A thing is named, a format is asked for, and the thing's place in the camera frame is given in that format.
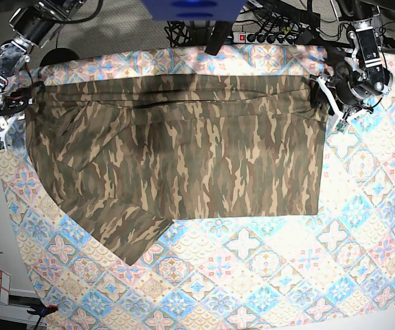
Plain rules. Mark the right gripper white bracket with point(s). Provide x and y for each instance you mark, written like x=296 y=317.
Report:
x=11 y=109

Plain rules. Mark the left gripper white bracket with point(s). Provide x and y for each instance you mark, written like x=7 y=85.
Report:
x=343 y=99

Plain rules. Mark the camouflage T-shirt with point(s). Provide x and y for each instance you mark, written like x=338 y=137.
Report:
x=125 y=158

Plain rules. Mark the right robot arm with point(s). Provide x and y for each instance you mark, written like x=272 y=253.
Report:
x=34 y=24

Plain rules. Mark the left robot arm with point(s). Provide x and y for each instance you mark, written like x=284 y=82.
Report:
x=359 y=73

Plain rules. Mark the black chair caster base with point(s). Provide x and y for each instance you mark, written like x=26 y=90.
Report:
x=59 y=55

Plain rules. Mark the black red clamp lower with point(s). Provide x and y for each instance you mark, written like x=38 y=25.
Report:
x=42 y=310

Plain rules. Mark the blue box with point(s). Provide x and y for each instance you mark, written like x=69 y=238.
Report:
x=194 y=10

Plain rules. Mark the white power strip red switch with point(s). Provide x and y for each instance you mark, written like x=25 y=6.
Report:
x=283 y=37

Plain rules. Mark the black bar under camera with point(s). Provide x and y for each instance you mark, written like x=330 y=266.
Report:
x=220 y=32

